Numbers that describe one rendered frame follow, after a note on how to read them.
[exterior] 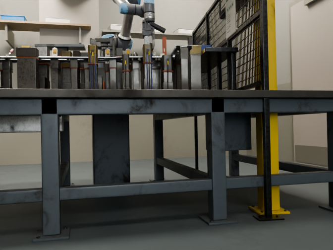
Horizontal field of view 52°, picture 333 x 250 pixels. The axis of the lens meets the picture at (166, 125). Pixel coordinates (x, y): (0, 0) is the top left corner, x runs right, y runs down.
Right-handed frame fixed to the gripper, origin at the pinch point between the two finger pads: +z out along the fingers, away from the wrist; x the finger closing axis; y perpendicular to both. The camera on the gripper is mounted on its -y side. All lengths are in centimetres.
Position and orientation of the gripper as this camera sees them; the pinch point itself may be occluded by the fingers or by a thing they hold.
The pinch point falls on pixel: (153, 48)
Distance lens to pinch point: 246.7
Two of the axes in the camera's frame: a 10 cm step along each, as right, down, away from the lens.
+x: 1.2, 0.0, -9.9
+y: -9.9, 0.4, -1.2
